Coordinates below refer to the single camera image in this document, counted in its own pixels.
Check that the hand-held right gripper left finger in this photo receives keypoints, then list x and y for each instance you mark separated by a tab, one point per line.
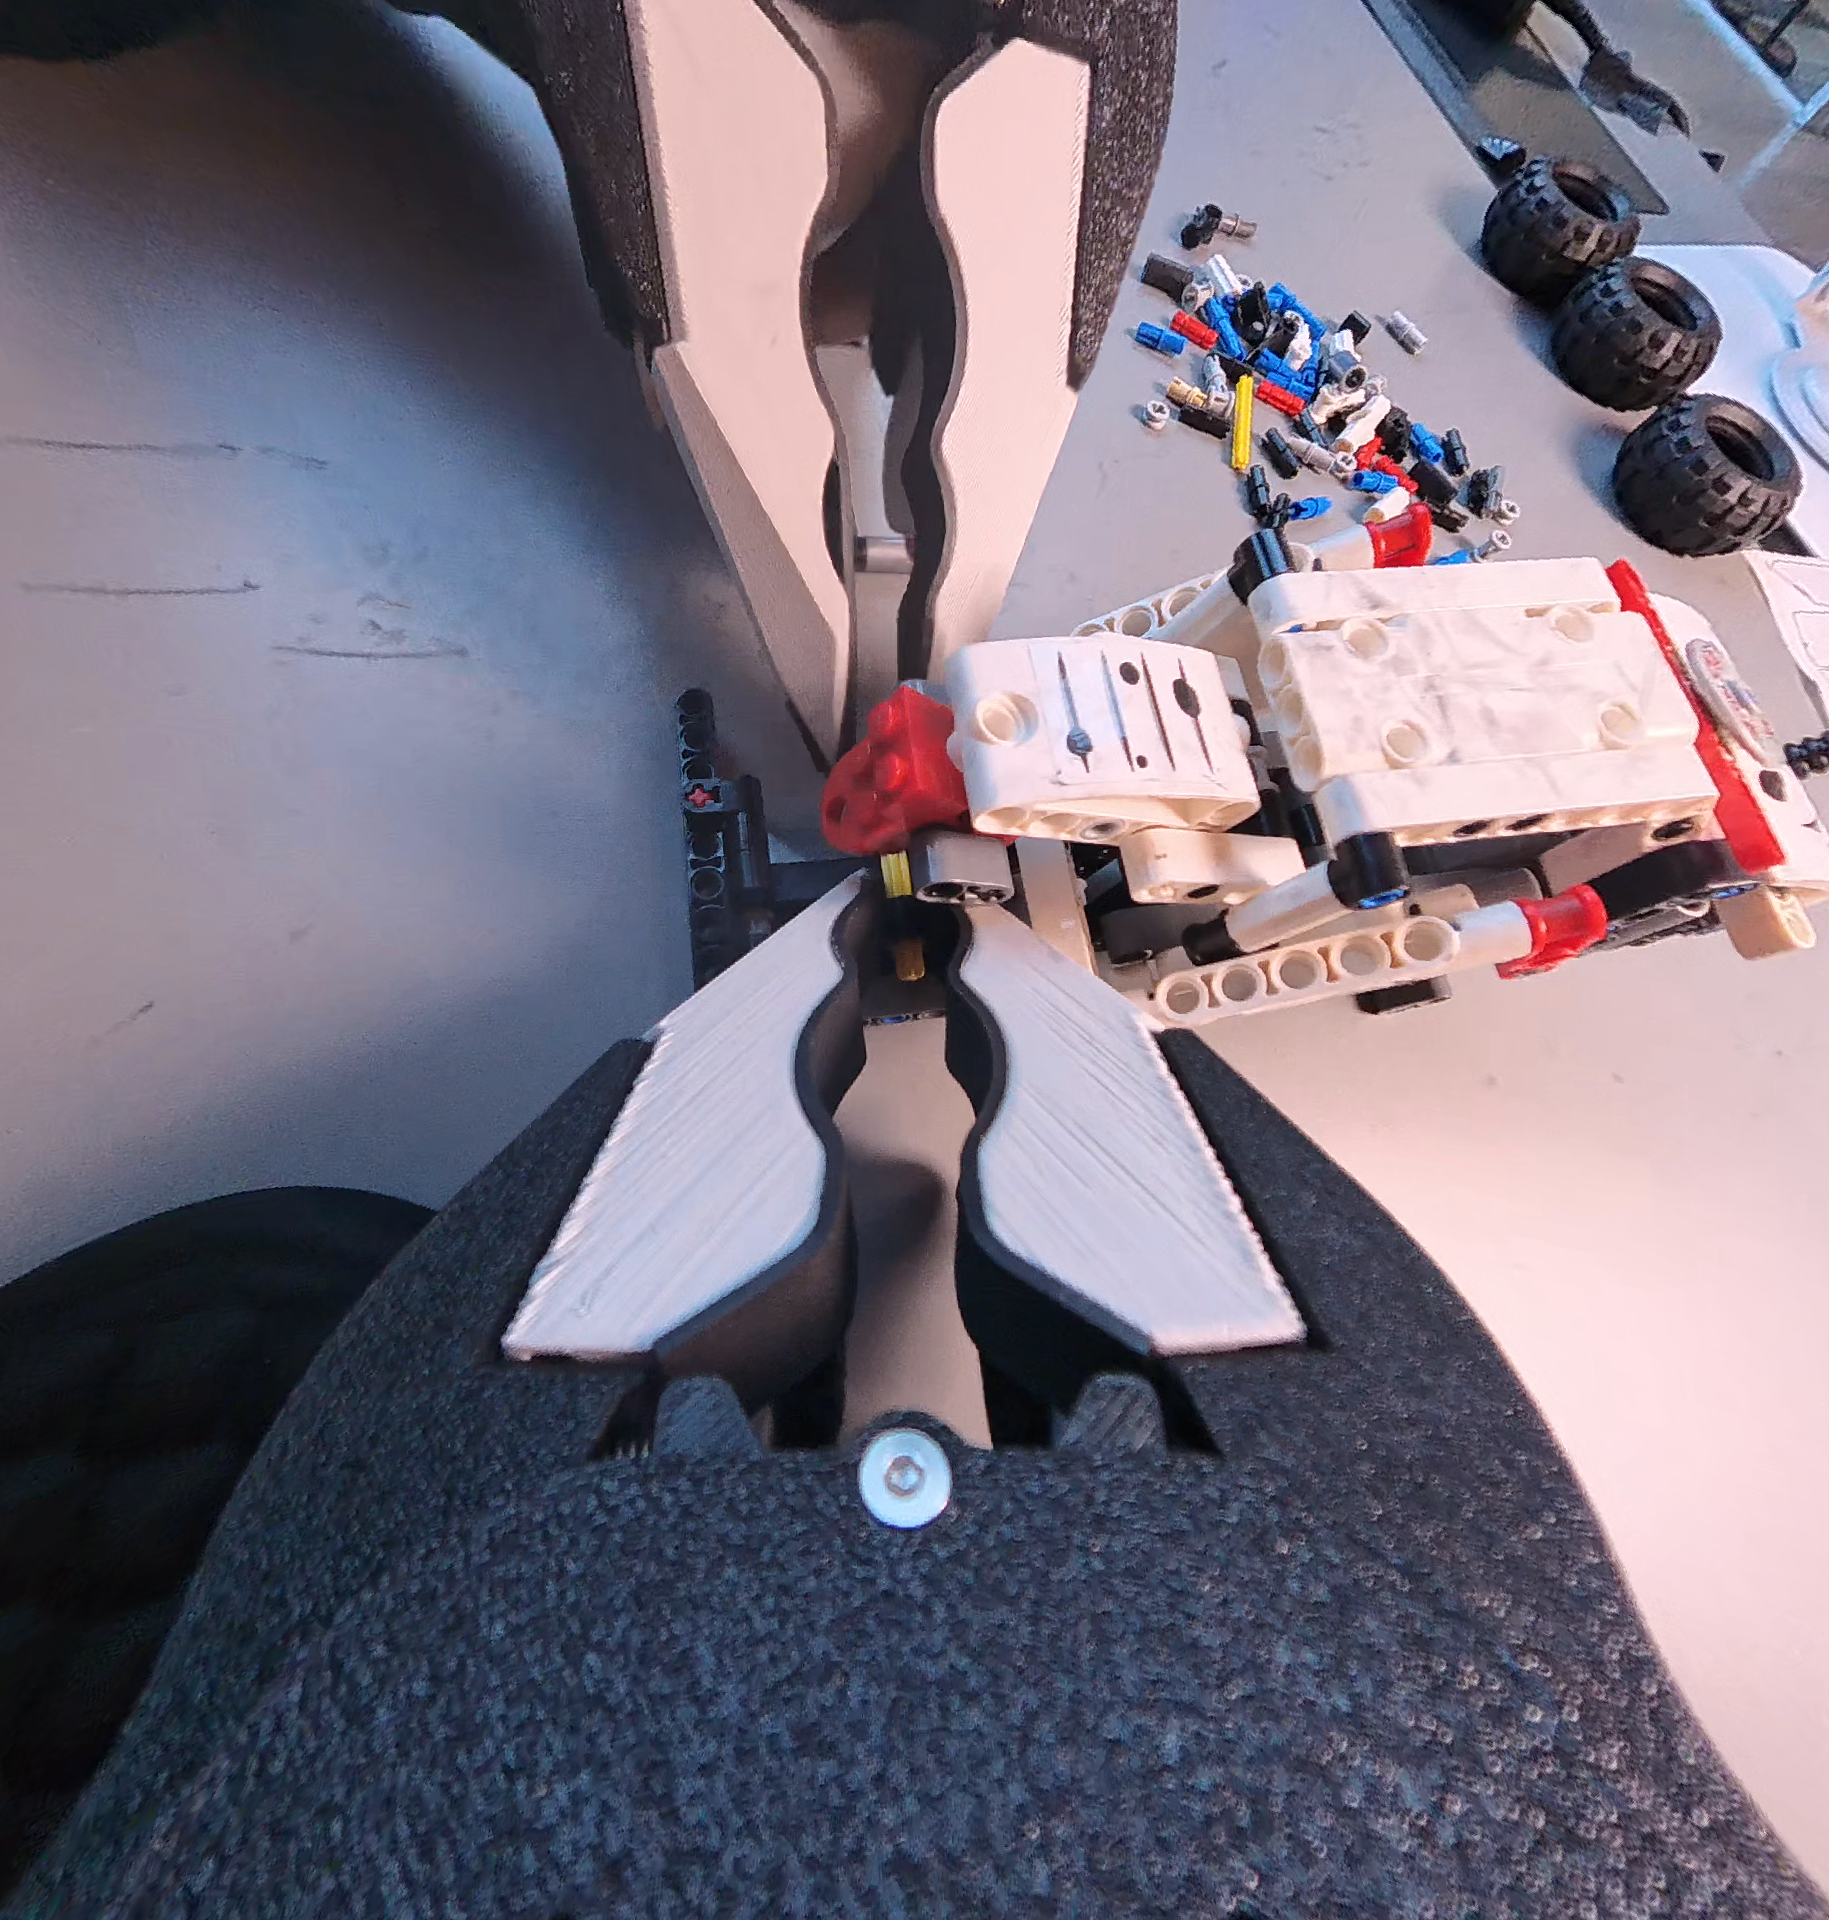
690	1170

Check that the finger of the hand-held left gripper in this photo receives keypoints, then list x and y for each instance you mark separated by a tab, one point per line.
1020	270
728	240

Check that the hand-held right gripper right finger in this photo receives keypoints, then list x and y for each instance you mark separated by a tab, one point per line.
1126	1170

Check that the small yellow brick axle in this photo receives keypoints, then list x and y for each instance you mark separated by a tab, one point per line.
893	878

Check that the toy brick vehicle model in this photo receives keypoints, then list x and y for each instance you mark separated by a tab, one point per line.
1396	721

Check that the grey desk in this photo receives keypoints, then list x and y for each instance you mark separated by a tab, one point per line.
316	750

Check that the pile of small brick parts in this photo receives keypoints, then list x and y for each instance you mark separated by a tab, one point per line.
1305	391

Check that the black flat plate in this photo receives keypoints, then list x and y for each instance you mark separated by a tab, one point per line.
1514	76

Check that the black rubber tyre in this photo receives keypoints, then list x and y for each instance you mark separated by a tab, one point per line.
1635	331
1559	225
1710	475

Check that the white paper sheet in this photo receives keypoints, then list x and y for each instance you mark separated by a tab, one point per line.
1822	638

